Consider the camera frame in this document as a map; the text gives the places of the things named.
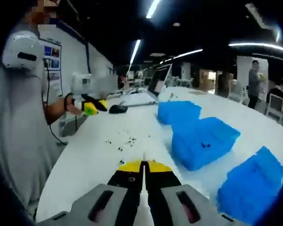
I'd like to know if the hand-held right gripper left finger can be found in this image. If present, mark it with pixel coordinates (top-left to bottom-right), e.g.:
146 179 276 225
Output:
36 159 145 226

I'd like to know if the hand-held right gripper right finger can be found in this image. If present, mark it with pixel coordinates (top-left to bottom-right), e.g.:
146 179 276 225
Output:
144 160 241 226

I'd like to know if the blue plastic bin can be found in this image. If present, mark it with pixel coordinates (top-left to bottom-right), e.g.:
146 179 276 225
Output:
157 100 203 127
216 145 283 219
171 117 241 172

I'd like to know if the person's left hand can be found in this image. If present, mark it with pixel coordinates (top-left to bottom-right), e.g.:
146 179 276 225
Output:
66 103 84 116

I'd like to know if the black computer mouse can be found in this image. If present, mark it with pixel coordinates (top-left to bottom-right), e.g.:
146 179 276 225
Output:
108 105 128 114

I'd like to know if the white ceiling light strip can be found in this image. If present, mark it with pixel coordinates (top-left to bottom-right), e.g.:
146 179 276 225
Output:
228 42 283 53
160 48 203 65
129 39 142 65
146 0 161 19

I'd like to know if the silver laptop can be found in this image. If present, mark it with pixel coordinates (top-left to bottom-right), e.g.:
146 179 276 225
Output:
119 63 174 106

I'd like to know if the white worn chest device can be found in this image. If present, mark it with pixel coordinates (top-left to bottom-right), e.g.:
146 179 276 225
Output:
1 31 42 70

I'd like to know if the person's torso in grey shirt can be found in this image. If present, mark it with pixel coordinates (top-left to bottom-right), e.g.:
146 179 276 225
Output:
0 56 64 215

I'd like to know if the group of white office chairs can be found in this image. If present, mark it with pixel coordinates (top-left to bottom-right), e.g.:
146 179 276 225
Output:
228 80 283 124

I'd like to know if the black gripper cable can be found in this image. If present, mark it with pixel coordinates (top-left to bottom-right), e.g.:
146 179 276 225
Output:
45 60 69 145

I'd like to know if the blue-framed wall poster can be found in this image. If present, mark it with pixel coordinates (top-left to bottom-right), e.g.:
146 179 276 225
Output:
39 39 62 96

